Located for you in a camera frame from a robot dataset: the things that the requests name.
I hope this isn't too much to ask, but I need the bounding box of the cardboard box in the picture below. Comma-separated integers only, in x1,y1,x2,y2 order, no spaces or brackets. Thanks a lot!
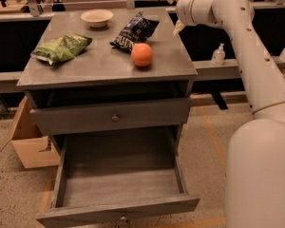
1,97,60,169

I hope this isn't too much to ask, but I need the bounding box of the grey wooden drawer cabinet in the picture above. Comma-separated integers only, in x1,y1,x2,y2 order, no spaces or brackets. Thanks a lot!
18,8,197,138

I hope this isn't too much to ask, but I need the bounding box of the clear sanitizer pump bottle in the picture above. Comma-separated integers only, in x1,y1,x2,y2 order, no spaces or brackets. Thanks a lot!
211,44,225,66

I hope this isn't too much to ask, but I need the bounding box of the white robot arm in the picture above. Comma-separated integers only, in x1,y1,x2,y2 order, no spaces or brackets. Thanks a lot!
167,0,285,228

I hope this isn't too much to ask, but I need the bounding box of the open grey middle drawer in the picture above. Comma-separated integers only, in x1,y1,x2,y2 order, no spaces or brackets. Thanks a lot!
36,126,200,228

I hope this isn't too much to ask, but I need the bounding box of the orange ball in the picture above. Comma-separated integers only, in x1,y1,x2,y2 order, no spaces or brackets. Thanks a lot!
131,43,153,67

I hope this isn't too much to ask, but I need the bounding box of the green chip bag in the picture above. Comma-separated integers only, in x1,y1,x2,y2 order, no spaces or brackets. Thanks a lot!
30,33,92,65

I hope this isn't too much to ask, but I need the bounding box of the closed grey top drawer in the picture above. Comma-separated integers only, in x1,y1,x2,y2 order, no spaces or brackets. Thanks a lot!
30,98,190,135

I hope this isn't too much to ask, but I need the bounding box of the blue chip bag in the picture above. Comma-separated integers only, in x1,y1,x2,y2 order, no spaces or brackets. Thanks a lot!
110,12,160,51

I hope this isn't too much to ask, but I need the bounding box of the white bowl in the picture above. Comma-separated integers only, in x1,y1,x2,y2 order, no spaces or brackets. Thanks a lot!
81,9,113,29

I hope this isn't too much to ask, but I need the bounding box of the grey metal railing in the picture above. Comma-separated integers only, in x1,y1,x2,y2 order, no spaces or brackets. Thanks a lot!
0,0,285,94

